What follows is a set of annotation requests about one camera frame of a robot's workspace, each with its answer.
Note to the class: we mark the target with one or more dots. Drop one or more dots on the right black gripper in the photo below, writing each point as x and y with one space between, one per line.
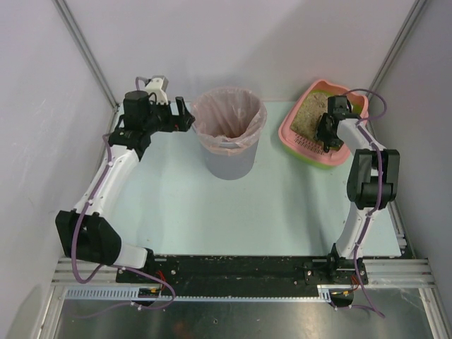
325 131

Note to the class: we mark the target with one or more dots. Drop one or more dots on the aluminium frame rail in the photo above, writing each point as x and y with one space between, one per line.
111 283

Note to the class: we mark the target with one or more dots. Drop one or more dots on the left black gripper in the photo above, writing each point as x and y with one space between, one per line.
178 117

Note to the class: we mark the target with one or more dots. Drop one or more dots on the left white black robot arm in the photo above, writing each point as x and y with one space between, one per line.
86 231

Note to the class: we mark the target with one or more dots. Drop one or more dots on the beige cat litter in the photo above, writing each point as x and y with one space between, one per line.
309 114

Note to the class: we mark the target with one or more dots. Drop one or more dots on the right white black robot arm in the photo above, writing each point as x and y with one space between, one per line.
372 184

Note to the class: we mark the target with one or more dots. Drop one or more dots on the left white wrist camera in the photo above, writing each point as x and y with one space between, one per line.
157 84

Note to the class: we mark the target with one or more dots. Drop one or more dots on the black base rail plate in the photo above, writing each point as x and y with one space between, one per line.
241 277

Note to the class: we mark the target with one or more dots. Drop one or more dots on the pink green litter box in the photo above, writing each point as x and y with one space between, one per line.
305 149

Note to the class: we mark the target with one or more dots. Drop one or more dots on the grey trash bucket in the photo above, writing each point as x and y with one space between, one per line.
228 160

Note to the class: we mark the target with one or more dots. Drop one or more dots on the pink plastic bin liner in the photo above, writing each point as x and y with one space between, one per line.
229 105

